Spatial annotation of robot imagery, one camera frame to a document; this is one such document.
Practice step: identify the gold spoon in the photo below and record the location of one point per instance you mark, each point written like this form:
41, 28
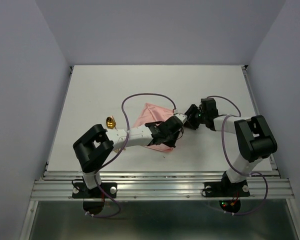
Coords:
110, 122

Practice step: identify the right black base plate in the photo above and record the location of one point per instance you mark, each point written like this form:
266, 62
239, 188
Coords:
219, 189

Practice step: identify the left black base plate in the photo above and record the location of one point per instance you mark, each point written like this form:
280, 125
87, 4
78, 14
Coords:
80, 191

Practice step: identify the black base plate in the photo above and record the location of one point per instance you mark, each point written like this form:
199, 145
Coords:
80, 191
219, 189

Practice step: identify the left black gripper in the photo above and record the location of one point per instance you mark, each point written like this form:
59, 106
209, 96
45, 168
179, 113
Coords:
172, 143

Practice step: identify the aluminium frame rail front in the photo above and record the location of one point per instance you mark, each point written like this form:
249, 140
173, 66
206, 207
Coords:
147, 186

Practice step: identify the gold fork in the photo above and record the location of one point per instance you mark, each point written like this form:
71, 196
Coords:
117, 150

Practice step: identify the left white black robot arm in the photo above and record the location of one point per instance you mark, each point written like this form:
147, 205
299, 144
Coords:
93, 148

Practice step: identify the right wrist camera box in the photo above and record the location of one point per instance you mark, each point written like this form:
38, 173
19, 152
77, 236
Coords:
208, 107

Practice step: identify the pink satin napkin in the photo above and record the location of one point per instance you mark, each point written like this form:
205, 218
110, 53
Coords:
154, 113

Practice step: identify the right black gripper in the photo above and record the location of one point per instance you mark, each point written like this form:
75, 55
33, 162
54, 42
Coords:
190, 123

